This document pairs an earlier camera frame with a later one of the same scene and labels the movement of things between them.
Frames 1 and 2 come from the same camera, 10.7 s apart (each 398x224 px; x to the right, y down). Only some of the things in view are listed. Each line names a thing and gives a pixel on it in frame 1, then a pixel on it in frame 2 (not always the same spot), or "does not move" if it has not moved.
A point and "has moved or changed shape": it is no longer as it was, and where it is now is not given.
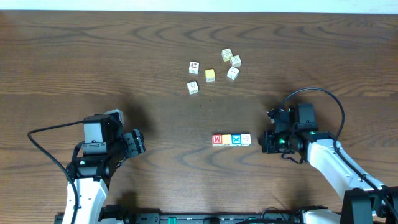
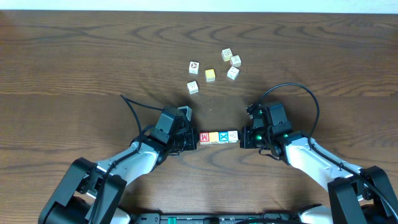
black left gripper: (135, 142) -> (189, 140)
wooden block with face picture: (193, 67) does not move
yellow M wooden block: (226, 140) -> (214, 137)
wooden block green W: (193, 87) does not move
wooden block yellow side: (226, 54) does not move
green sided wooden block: (245, 139) has moved or changed shape
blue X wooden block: (236, 140) -> (223, 137)
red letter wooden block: (217, 140) -> (204, 137)
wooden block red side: (236, 61) does not move
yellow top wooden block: (210, 75) does not move
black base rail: (201, 218) does not move
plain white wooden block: (233, 73) does not move
